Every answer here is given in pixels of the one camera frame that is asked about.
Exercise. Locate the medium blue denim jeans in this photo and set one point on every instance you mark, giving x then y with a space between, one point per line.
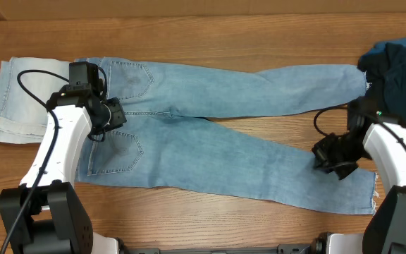
171 138

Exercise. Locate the folded light blue jeans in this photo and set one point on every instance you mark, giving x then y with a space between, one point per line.
22 119

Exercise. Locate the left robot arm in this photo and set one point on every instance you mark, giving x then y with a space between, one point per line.
44 214

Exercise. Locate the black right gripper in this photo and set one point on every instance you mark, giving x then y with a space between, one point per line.
330 155

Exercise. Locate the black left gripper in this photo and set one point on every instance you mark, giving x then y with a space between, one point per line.
117 115

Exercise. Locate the dark navy garment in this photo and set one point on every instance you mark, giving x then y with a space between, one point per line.
385 69

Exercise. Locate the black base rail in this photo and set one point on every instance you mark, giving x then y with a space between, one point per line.
217 250

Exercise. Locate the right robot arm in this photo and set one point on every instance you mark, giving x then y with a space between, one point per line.
380 137

